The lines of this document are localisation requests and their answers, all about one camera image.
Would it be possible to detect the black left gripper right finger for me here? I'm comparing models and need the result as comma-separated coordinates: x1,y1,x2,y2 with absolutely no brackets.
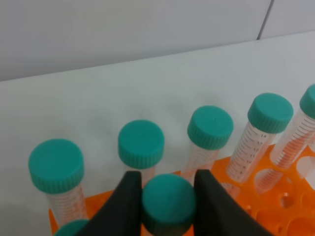
193,170,271,236

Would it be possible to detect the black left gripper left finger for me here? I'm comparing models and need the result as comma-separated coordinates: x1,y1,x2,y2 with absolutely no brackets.
76,171,142,236

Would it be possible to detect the green capped test tube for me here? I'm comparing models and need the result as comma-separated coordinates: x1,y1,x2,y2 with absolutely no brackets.
141,174,196,236

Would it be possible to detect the second row left tube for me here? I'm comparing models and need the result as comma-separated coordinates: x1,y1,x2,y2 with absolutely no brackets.
54,219,89,236

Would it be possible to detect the orange test tube rack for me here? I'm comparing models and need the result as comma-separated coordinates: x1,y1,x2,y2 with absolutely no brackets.
48,144,315,236

